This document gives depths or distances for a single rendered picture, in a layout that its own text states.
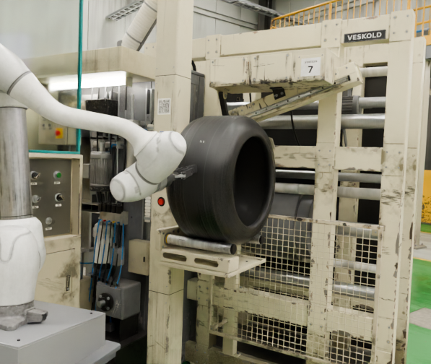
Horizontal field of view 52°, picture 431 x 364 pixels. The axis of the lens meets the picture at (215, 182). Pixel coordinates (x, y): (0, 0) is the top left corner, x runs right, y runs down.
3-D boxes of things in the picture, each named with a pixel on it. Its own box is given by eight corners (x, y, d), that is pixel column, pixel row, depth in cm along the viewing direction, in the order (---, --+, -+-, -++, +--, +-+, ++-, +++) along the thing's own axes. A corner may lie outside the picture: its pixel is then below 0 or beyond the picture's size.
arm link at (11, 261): (-32, 307, 122) (-26, 227, 123) (-15, 292, 140) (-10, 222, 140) (31, 306, 126) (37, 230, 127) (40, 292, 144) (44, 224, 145)
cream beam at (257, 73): (207, 87, 225) (209, 58, 225) (231, 94, 247) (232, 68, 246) (325, 80, 194) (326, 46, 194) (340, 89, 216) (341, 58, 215)
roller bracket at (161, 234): (154, 250, 199) (155, 229, 198) (202, 238, 233) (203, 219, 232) (160, 251, 197) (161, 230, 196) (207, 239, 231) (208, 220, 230)
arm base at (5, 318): (24, 333, 120) (25, 313, 120) (-46, 323, 125) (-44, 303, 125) (61, 315, 138) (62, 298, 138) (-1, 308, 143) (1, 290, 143)
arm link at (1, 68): (32, 63, 133) (37, 74, 146) (-18, 19, 129) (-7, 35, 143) (0, 94, 130) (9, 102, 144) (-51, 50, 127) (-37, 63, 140)
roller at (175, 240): (163, 242, 200) (166, 232, 201) (168, 245, 203) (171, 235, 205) (230, 253, 182) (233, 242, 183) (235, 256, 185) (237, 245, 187)
